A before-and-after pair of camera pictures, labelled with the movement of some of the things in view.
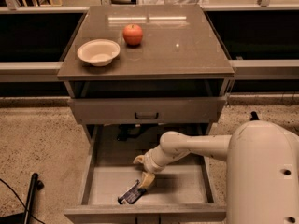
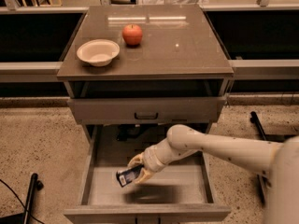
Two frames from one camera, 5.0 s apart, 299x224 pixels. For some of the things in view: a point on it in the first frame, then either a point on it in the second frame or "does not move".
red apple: (133, 35) does not move
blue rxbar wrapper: (132, 194) -> (126, 175)
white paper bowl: (99, 52) does not move
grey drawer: (181, 192) does not move
